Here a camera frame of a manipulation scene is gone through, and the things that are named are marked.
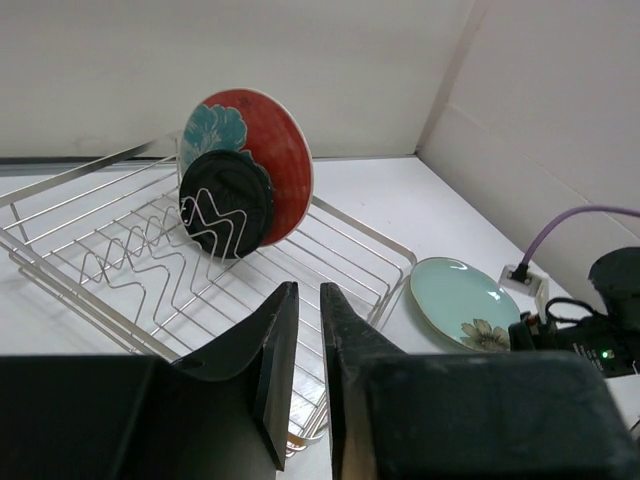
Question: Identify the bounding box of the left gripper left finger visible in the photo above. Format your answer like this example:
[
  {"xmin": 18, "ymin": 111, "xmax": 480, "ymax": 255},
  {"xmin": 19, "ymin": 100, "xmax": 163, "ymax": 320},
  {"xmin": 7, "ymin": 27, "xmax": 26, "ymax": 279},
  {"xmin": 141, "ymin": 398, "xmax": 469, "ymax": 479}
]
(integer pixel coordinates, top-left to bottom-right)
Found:
[{"xmin": 173, "ymin": 282, "xmax": 299, "ymax": 471}]

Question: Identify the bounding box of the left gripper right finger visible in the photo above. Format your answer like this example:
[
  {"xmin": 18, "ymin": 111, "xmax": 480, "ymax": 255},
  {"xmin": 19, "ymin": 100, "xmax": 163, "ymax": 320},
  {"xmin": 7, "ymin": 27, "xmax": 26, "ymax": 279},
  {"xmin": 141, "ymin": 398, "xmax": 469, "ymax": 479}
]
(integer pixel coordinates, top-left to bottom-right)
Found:
[{"xmin": 320, "ymin": 283, "xmax": 400, "ymax": 479}]

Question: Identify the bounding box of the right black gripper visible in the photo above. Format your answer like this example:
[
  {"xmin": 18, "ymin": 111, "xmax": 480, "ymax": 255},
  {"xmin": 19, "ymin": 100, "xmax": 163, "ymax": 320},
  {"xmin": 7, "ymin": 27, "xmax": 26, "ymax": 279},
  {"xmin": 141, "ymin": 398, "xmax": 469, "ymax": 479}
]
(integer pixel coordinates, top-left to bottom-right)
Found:
[{"xmin": 508, "ymin": 297, "xmax": 600, "ymax": 369}]

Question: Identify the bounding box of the light green flower bowl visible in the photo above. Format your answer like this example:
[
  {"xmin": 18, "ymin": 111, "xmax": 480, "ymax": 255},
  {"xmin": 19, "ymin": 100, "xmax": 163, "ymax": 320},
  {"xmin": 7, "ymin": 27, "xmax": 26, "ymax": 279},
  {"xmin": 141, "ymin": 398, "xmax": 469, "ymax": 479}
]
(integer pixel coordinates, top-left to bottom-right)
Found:
[{"xmin": 409, "ymin": 257, "xmax": 520, "ymax": 353}]

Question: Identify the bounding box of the small black plate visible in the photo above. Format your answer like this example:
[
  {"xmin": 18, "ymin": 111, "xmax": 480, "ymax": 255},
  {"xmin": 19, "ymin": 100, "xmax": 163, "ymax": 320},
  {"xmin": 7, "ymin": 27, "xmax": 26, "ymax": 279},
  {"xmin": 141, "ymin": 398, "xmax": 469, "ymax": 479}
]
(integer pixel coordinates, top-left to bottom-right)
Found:
[{"xmin": 179, "ymin": 150, "xmax": 274, "ymax": 260}]

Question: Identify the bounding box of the red and teal floral plate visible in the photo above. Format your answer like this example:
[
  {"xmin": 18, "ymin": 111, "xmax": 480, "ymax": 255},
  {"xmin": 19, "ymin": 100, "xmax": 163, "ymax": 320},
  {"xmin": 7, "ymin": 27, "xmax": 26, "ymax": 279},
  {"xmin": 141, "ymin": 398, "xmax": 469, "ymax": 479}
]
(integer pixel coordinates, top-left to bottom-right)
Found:
[{"xmin": 179, "ymin": 88, "xmax": 314, "ymax": 246}]

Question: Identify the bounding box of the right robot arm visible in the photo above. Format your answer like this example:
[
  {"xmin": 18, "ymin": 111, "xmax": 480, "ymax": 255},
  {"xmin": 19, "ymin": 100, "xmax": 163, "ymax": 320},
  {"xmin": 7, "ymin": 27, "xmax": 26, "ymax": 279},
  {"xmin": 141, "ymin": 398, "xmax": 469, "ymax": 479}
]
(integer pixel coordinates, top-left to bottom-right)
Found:
[{"xmin": 508, "ymin": 247, "xmax": 639, "ymax": 378}]

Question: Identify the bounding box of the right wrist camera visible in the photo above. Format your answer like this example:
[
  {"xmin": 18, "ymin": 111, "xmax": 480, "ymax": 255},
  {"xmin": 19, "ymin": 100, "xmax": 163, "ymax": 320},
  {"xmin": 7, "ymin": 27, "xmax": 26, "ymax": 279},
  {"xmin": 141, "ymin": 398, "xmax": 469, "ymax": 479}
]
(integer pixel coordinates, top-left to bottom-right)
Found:
[{"xmin": 499, "ymin": 264, "xmax": 549, "ymax": 322}]

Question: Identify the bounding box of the wire dish rack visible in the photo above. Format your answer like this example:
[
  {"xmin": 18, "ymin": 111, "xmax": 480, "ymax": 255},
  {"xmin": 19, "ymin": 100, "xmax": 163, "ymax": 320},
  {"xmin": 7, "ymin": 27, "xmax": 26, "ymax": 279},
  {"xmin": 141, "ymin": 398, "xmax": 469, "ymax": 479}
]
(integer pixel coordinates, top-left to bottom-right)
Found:
[{"xmin": 1, "ymin": 135, "xmax": 417, "ymax": 455}]

